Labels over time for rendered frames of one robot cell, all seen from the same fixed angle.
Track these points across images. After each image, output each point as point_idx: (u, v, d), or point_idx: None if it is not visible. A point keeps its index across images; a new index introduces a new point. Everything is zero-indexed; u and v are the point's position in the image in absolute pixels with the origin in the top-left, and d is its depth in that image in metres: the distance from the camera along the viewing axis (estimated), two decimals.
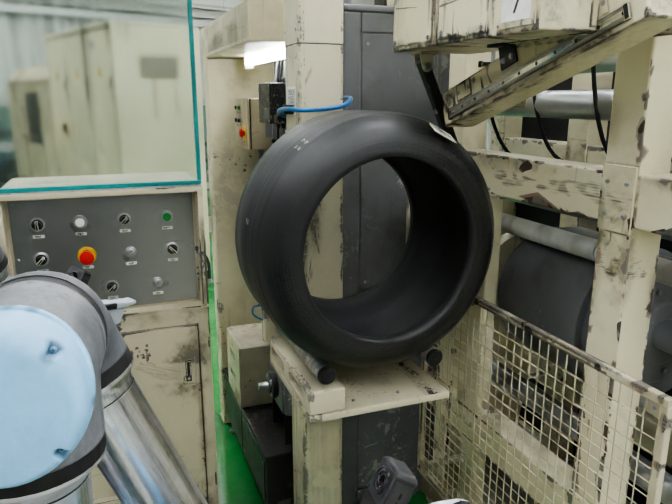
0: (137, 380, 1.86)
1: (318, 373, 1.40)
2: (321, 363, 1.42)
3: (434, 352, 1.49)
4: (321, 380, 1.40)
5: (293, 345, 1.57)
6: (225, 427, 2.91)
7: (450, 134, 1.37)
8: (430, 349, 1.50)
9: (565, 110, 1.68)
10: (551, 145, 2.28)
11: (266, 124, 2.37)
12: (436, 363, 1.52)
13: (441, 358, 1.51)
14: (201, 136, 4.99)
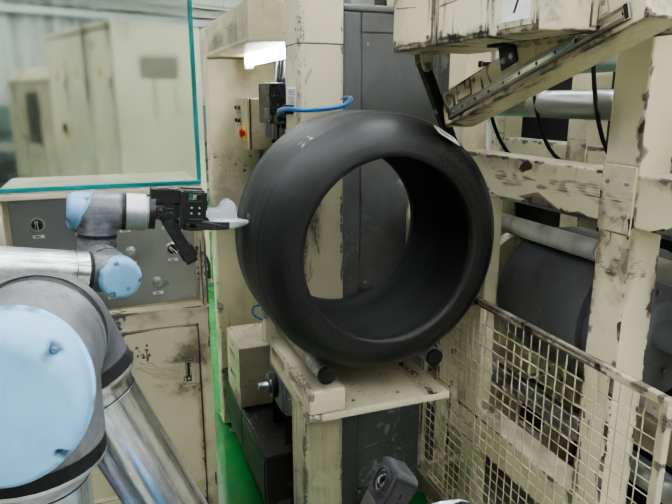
0: (137, 380, 1.86)
1: (318, 373, 1.40)
2: (321, 363, 1.42)
3: (431, 354, 1.49)
4: (321, 380, 1.40)
5: (293, 345, 1.57)
6: (225, 427, 2.91)
7: (454, 137, 1.38)
8: (427, 352, 1.50)
9: (565, 110, 1.68)
10: (551, 145, 2.28)
11: (266, 124, 2.37)
12: (439, 360, 1.52)
13: (441, 354, 1.51)
14: (201, 136, 4.99)
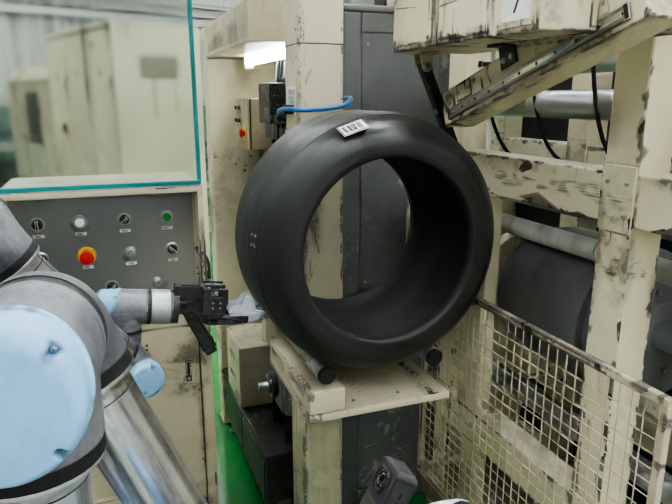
0: None
1: (323, 384, 1.41)
2: (314, 375, 1.42)
3: (430, 363, 1.50)
4: (331, 381, 1.41)
5: None
6: (225, 427, 2.91)
7: (361, 119, 1.29)
8: (428, 364, 1.51)
9: (565, 110, 1.68)
10: (551, 145, 2.28)
11: (266, 124, 2.37)
12: (437, 348, 1.51)
13: (431, 350, 1.49)
14: (201, 136, 4.99)
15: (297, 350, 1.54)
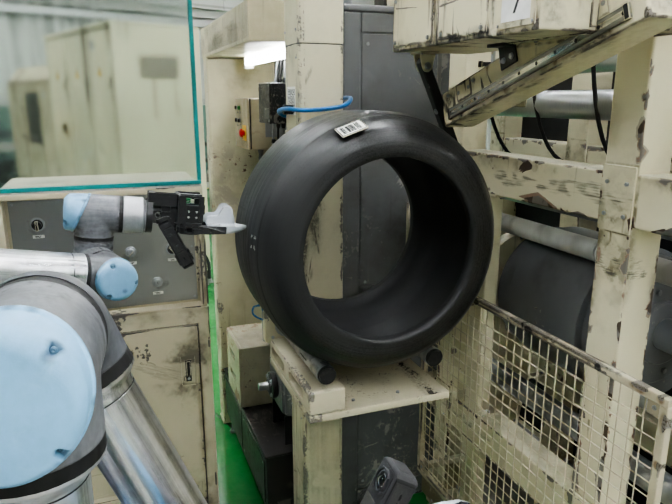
0: (137, 380, 1.86)
1: (322, 383, 1.41)
2: (314, 373, 1.42)
3: (430, 362, 1.49)
4: (330, 382, 1.41)
5: None
6: (225, 427, 2.91)
7: (359, 119, 1.29)
8: (427, 363, 1.51)
9: (565, 110, 1.68)
10: (551, 145, 2.28)
11: (266, 124, 2.37)
12: (438, 349, 1.51)
13: (433, 349, 1.50)
14: (201, 136, 4.99)
15: (297, 348, 1.54)
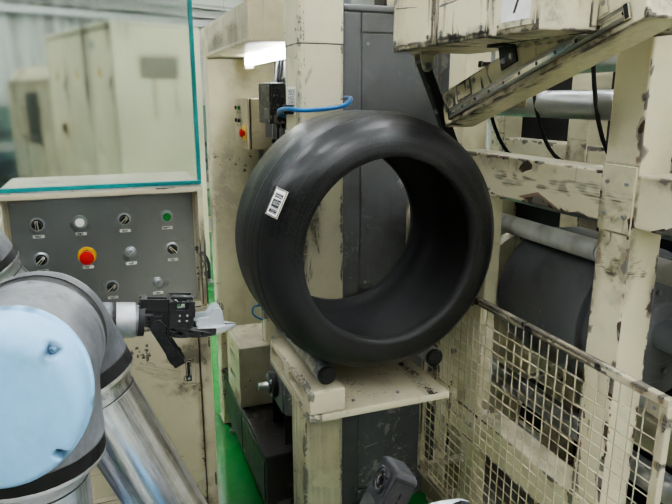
0: (137, 380, 1.86)
1: (332, 380, 1.41)
2: None
3: (439, 361, 1.50)
4: (334, 374, 1.41)
5: None
6: (225, 427, 2.91)
7: (276, 187, 1.26)
8: (439, 359, 1.52)
9: (565, 110, 1.68)
10: (551, 145, 2.28)
11: (266, 124, 2.37)
12: (425, 354, 1.50)
13: (426, 362, 1.50)
14: (201, 136, 4.99)
15: None
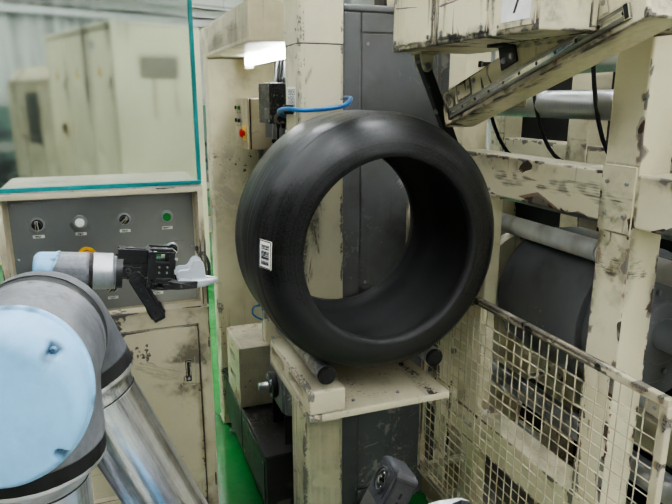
0: (137, 380, 1.86)
1: (335, 377, 1.41)
2: None
3: (440, 355, 1.50)
4: (333, 371, 1.40)
5: None
6: (225, 427, 2.91)
7: (259, 239, 1.27)
8: (439, 351, 1.51)
9: (565, 110, 1.68)
10: (551, 145, 2.28)
11: (266, 124, 2.37)
12: (426, 362, 1.50)
13: (433, 365, 1.51)
14: (201, 136, 4.99)
15: None
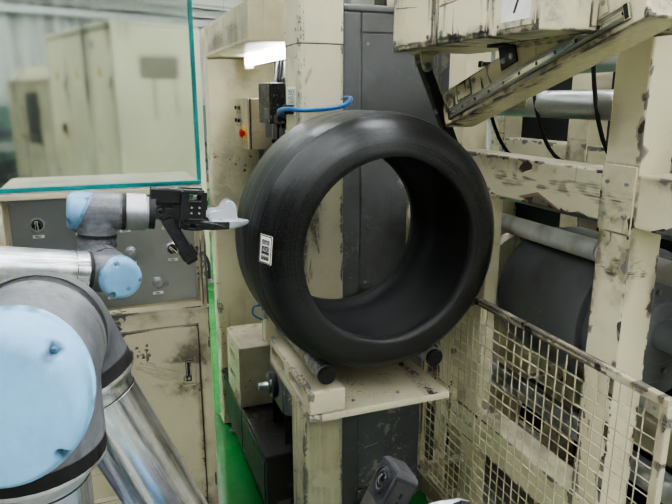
0: (137, 380, 1.86)
1: (335, 376, 1.41)
2: None
3: (439, 353, 1.50)
4: (333, 371, 1.40)
5: None
6: (225, 427, 2.91)
7: (260, 234, 1.27)
8: (437, 348, 1.51)
9: (565, 110, 1.68)
10: (551, 145, 2.28)
11: (266, 124, 2.37)
12: (429, 364, 1.51)
13: (437, 364, 1.51)
14: (201, 136, 4.99)
15: None
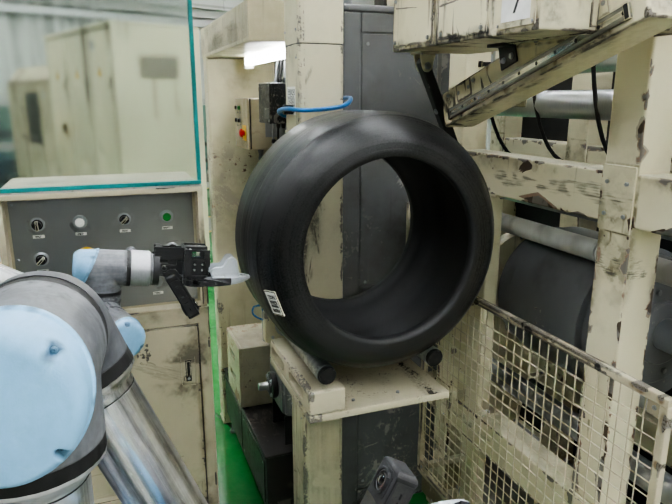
0: (137, 380, 1.86)
1: (335, 372, 1.41)
2: None
3: (436, 352, 1.49)
4: (330, 369, 1.40)
5: None
6: (225, 427, 2.91)
7: (264, 290, 1.30)
8: (432, 348, 1.50)
9: (565, 110, 1.68)
10: (551, 145, 2.28)
11: (266, 124, 2.37)
12: (434, 364, 1.51)
13: (440, 360, 1.51)
14: (201, 136, 4.99)
15: None
